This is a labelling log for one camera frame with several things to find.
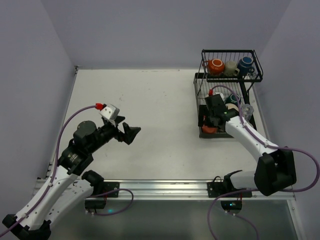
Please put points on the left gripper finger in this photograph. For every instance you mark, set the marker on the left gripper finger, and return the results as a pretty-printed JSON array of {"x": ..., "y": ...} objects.
[
  {"x": 118, "y": 119},
  {"x": 129, "y": 133}
]

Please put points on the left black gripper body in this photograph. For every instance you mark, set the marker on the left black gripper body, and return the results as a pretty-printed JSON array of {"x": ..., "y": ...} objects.
[{"x": 120, "y": 130}]

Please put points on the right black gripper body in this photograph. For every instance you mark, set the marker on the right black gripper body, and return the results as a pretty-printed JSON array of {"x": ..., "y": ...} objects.
[{"x": 208, "y": 119}]

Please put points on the salmon orange mug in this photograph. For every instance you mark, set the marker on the salmon orange mug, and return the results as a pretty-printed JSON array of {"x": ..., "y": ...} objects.
[{"x": 208, "y": 130}]

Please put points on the cream floral mug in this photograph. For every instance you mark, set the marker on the cream floral mug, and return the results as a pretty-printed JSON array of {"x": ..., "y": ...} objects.
[{"x": 232, "y": 108}]

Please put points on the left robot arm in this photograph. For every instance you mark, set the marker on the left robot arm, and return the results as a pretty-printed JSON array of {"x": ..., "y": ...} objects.
[{"x": 69, "y": 183}]

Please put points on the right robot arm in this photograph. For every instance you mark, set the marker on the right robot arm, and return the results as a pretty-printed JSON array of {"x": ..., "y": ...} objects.
[{"x": 275, "y": 167}]

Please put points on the dark teal mug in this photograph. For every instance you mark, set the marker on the dark teal mug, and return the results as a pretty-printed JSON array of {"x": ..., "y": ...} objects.
[{"x": 233, "y": 99}]

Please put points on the beige mug upper shelf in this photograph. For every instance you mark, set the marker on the beige mug upper shelf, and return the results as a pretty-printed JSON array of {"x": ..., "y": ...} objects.
[{"x": 231, "y": 69}]

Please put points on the orange round mug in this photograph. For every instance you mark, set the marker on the orange round mug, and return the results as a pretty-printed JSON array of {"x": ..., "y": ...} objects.
[{"x": 214, "y": 67}]

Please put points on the blue mug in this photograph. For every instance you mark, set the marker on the blue mug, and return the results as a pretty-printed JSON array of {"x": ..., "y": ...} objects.
[{"x": 245, "y": 66}]

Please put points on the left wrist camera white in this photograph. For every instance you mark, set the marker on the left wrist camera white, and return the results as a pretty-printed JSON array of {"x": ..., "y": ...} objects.
[{"x": 109, "y": 112}]

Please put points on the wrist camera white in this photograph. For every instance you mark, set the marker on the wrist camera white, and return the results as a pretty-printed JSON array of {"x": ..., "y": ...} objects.
[
  {"x": 109, "y": 112},
  {"x": 220, "y": 94}
]

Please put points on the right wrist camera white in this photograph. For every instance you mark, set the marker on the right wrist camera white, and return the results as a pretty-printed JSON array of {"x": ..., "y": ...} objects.
[{"x": 220, "y": 94}]

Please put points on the black wire dish rack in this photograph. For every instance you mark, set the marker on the black wire dish rack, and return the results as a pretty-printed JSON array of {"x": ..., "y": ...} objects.
[{"x": 203, "y": 82}]

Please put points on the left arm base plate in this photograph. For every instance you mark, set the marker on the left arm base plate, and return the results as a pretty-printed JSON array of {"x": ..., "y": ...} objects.
[{"x": 110, "y": 187}]

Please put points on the aluminium mounting rail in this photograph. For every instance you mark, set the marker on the aluminium mounting rail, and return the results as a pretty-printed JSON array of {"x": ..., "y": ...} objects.
[{"x": 175, "y": 190}]

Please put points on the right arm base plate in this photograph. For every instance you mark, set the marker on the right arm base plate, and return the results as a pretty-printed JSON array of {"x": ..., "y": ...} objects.
[{"x": 215, "y": 188}]

